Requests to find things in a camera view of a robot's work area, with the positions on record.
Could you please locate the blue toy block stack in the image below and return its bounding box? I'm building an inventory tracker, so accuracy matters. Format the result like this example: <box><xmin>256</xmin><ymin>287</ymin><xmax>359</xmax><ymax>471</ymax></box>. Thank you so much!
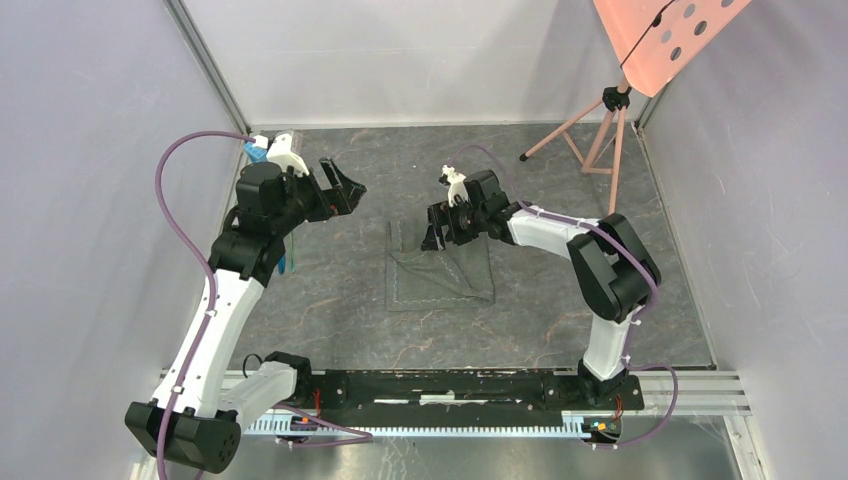
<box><xmin>243</xmin><ymin>142</ymin><xmax>267</xmax><ymax>163</ymax></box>

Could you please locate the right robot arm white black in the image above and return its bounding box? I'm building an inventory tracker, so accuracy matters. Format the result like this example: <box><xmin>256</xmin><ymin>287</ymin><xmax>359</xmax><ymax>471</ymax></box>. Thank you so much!
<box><xmin>420</xmin><ymin>166</ymin><xmax>661</xmax><ymax>408</ymax></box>

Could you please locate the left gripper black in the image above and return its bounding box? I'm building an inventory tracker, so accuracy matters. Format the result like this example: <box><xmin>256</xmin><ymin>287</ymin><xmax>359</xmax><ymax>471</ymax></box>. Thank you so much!
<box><xmin>271</xmin><ymin>156</ymin><xmax>366</xmax><ymax>236</ymax></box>

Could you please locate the pink perforated board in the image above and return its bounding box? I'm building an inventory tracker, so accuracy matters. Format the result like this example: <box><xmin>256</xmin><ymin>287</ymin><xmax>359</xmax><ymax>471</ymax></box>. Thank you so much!
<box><xmin>593</xmin><ymin>0</ymin><xmax>750</xmax><ymax>97</ymax></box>

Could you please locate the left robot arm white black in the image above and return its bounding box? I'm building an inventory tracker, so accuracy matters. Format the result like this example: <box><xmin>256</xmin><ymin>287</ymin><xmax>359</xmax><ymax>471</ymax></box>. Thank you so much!
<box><xmin>125</xmin><ymin>158</ymin><xmax>367</xmax><ymax>474</ymax></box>

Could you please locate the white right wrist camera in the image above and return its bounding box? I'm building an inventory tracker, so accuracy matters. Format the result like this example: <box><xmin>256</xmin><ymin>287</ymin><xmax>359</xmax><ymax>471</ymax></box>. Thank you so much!
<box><xmin>438</xmin><ymin>165</ymin><xmax>469</xmax><ymax>208</ymax></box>

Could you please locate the white slotted cable duct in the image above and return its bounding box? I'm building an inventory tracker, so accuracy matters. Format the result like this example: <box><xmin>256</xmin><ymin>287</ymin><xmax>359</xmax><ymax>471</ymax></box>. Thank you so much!
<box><xmin>244</xmin><ymin>410</ymin><xmax>621</xmax><ymax>441</ymax></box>

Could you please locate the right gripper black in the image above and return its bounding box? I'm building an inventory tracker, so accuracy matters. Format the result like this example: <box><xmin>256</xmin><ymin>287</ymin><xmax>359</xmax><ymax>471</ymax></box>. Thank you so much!
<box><xmin>421</xmin><ymin>196</ymin><xmax>487</xmax><ymax>252</ymax></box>

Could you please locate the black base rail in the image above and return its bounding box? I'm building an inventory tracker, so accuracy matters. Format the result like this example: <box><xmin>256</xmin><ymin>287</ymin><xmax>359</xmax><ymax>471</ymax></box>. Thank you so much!
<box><xmin>285</xmin><ymin>369</ymin><xmax>645</xmax><ymax>428</ymax></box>

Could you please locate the grey cloth napkin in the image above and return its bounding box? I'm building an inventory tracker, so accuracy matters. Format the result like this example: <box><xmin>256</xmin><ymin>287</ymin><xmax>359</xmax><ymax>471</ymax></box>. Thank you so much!
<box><xmin>385</xmin><ymin>217</ymin><xmax>496</xmax><ymax>312</ymax></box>

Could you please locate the pink tripod stand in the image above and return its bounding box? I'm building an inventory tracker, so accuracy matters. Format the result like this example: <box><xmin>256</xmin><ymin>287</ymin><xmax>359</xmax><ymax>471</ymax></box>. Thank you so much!
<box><xmin>518</xmin><ymin>77</ymin><xmax>632</xmax><ymax>214</ymax></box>

